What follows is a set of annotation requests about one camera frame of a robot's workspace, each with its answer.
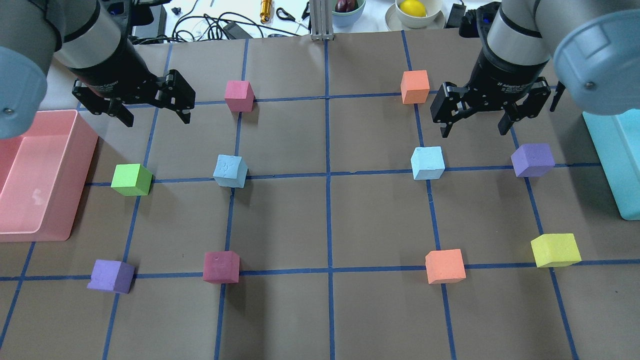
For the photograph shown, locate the light blue block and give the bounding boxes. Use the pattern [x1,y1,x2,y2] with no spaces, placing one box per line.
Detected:
[410,146,446,181]
[212,153,249,189]

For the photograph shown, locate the purple block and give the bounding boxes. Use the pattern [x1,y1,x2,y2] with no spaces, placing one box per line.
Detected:
[87,259,135,294]
[510,143,556,178]

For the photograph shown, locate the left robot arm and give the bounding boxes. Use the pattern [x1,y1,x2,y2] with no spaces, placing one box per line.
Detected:
[0,0,195,139]

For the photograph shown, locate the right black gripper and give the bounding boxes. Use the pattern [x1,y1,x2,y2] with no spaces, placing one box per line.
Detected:
[430,76,551,139]

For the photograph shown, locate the orange block near right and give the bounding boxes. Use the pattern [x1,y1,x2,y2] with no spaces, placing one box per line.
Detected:
[425,248,467,285]

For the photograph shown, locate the yellow block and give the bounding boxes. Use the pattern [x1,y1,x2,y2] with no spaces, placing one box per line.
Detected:
[530,234,583,268]

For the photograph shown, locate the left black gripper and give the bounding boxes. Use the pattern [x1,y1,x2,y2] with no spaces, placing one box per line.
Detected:
[71,69,196,128]

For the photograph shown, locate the pink block far left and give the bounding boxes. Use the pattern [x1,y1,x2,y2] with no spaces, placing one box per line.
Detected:
[224,80,255,113]

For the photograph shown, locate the purple block right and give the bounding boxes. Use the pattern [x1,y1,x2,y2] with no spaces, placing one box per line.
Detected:
[510,143,556,178]

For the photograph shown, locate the bowl with yellow lemon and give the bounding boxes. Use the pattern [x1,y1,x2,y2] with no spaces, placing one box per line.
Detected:
[385,0,445,31]

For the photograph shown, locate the black power adapter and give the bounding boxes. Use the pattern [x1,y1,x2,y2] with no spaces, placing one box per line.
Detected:
[222,21,253,40]

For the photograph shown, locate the brass cylinder tool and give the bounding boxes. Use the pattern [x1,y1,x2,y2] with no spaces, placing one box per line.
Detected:
[259,0,273,24]

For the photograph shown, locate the crimson block near left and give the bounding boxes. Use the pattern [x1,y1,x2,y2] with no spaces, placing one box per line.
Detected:
[202,250,241,284]

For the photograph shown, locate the aluminium frame post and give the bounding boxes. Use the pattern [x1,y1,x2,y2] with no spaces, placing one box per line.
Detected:
[309,0,335,41]

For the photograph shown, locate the pink plastic bin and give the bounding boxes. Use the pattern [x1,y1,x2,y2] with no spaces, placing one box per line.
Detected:
[0,109,98,243]

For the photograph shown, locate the orange block far right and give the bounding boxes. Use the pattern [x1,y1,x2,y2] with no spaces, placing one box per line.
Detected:
[400,69,430,105]

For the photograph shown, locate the black scissors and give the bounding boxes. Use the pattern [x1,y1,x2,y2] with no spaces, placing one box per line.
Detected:
[275,2,310,23]

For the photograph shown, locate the bowl with red fruit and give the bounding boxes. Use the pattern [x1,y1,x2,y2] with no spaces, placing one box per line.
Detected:
[331,0,366,28]

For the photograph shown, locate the green block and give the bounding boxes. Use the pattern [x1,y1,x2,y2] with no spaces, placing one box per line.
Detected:
[110,163,153,197]

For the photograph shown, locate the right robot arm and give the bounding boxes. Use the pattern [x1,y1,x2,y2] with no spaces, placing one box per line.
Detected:
[430,0,640,138]

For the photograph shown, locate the cyan plastic bin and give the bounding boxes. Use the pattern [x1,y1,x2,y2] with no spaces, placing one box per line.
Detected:
[582,109,640,221]

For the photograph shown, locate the orange block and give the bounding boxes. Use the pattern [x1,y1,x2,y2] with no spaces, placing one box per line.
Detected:
[425,248,467,285]
[400,69,430,105]

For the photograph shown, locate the purple block near left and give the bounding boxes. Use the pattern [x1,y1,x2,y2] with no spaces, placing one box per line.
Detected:
[87,259,135,294]

